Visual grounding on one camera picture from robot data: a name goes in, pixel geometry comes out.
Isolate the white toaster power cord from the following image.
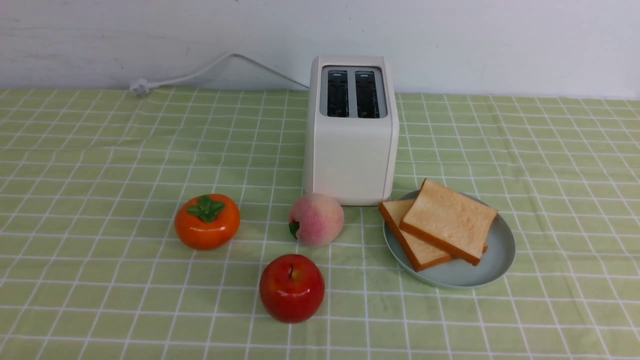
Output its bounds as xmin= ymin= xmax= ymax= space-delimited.
xmin=129 ymin=51 xmax=311 ymax=97

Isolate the red fake apple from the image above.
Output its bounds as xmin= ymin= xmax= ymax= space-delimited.
xmin=258 ymin=253 xmax=326 ymax=324

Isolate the white two-slot toaster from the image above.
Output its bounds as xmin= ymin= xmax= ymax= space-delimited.
xmin=302 ymin=55 xmax=400 ymax=207

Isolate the pink fake peach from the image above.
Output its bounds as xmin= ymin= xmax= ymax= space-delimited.
xmin=288 ymin=193 xmax=345 ymax=248

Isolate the toast slice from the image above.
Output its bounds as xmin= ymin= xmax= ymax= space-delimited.
xmin=398 ymin=178 xmax=498 ymax=266
xmin=378 ymin=199 xmax=488 ymax=272

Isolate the orange fake persimmon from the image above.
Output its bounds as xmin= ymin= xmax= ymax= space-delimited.
xmin=173 ymin=193 xmax=241 ymax=251

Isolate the light blue round plate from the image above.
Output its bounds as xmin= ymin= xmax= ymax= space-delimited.
xmin=382 ymin=214 xmax=517 ymax=290

